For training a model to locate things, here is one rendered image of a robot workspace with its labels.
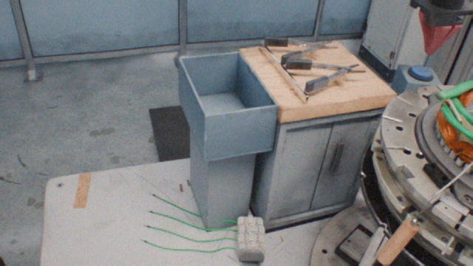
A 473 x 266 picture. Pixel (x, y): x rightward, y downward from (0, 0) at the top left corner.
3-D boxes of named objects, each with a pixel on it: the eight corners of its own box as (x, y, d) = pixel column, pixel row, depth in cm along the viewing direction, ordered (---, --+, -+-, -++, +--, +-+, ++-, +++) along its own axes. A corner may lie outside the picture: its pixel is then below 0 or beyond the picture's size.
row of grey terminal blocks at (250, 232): (264, 269, 68) (267, 255, 66) (236, 268, 68) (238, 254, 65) (261, 224, 76) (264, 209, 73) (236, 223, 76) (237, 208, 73)
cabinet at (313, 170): (261, 235, 74) (281, 123, 58) (230, 168, 87) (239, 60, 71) (351, 212, 80) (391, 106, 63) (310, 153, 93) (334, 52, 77)
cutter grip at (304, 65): (286, 69, 62) (287, 60, 61) (284, 67, 63) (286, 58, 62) (311, 71, 62) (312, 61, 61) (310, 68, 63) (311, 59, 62)
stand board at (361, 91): (280, 123, 57) (282, 110, 56) (236, 60, 71) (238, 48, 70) (392, 106, 63) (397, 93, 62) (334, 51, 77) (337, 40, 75)
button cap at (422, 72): (434, 80, 72) (435, 75, 72) (413, 77, 72) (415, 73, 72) (427, 69, 76) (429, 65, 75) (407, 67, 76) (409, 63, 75)
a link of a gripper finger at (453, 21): (449, 61, 70) (468, 13, 63) (418, 66, 68) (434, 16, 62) (426, 43, 75) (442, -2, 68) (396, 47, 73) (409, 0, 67)
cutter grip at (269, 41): (264, 46, 68) (265, 38, 67) (264, 44, 68) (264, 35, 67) (287, 47, 68) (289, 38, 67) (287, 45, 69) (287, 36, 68)
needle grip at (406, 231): (410, 230, 41) (380, 266, 44) (421, 230, 41) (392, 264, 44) (402, 219, 42) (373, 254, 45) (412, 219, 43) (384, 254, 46)
